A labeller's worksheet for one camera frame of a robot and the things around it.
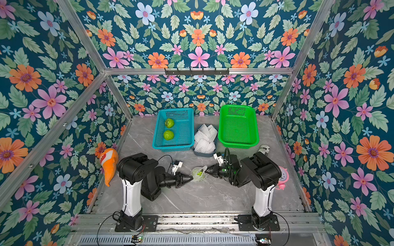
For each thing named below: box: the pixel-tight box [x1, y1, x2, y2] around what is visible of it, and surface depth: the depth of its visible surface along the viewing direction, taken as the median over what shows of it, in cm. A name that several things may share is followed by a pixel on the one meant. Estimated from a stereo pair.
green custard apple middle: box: [163, 130, 175, 141], surface depth 104 cm
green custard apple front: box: [196, 170, 205, 180], surface depth 84 cm
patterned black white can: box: [258, 144, 271, 157], surface depth 100 cm
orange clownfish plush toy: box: [99, 147, 119, 187], surface depth 88 cm
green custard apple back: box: [164, 118, 175, 129], surface depth 111 cm
